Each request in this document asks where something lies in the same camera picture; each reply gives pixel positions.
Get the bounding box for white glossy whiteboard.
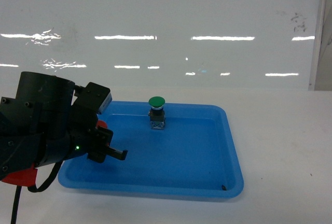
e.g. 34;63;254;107
1;0;320;90

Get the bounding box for red mushroom push button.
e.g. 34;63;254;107
96;120;108;130

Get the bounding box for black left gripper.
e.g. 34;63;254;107
33;104;128;167

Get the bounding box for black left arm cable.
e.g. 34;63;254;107
10;160;64;224

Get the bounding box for green mushroom push button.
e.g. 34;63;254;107
148;96;165;130

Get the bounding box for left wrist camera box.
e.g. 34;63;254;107
74;82;112;115

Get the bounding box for blue plastic tray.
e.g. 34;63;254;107
58;101;244;201

